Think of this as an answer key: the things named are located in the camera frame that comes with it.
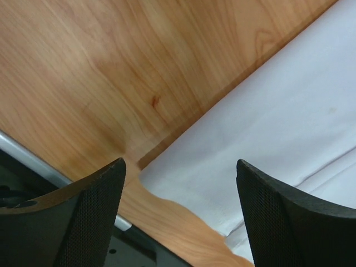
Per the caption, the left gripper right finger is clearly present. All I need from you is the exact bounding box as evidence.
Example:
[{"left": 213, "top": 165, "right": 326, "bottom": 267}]
[{"left": 236, "top": 160, "right": 355, "bottom": 266}]

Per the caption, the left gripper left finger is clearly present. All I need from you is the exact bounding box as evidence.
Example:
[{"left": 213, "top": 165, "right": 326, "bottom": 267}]
[{"left": 1, "top": 158, "right": 126, "bottom": 266}]

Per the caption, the white t shirt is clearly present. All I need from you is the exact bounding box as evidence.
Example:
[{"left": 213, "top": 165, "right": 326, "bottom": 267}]
[{"left": 140, "top": 1, "right": 355, "bottom": 260}]

